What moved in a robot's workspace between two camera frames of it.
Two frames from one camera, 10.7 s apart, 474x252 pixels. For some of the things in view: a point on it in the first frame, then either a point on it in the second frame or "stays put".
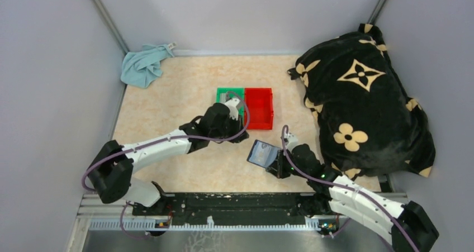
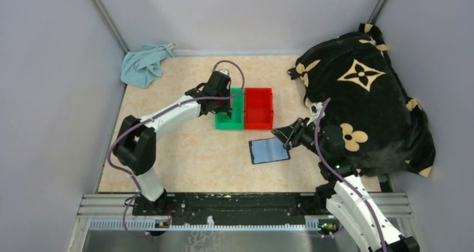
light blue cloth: (140, 67) stays put
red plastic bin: (260, 103) stays put
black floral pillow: (367, 123) stays put
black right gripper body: (284, 170) to (307, 136)
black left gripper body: (230, 128) to (222, 106)
